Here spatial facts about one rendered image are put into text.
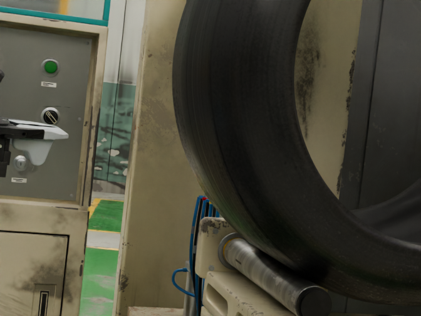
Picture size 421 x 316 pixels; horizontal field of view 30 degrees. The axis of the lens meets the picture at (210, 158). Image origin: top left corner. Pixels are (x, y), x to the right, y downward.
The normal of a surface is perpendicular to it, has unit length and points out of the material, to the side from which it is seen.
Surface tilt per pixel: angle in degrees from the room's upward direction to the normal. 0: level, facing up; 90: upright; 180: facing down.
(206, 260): 90
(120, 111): 90
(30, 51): 90
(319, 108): 90
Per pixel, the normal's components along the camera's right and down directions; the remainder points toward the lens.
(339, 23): 0.25, 0.07
